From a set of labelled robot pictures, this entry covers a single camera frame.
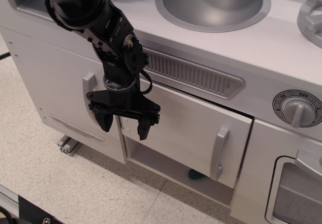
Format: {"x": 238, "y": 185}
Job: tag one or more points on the grey timer knob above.
{"x": 298, "y": 108}

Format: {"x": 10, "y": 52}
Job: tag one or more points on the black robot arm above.
{"x": 122, "y": 56}

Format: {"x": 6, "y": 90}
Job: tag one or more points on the aluminium extrusion rail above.
{"x": 68, "y": 145}

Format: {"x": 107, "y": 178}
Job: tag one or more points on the silver fridge emblem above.
{"x": 76, "y": 129}

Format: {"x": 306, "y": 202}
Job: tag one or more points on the grey oven door handle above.
{"x": 309, "y": 163}

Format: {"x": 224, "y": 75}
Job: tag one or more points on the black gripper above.
{"x": 129, "y": 102}

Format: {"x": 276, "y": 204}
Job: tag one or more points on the oven door window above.
{"x": 294, "y": 196}

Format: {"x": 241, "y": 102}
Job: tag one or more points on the white cabinet door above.
{"x": 187, "y": 130}

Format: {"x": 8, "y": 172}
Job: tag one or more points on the grey cabinet door handle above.
{"x": 215, "y": 169}

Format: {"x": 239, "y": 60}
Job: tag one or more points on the grey vent grille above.
{"x": 212, "y": 81}

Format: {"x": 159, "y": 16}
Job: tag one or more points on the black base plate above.
{"x": 30, "y": 213}

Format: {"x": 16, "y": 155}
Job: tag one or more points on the green object in cabinet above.
{"x": 195, "y": 175}

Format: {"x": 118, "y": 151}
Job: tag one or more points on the white toy fridge door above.
{"x": 57, "y": 81}

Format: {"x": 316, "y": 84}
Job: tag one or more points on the silver sink bowl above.
{"x": 213, "y": 16}

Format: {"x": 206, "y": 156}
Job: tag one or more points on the white toy kitchen body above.
{"x": 271, "y": 56}

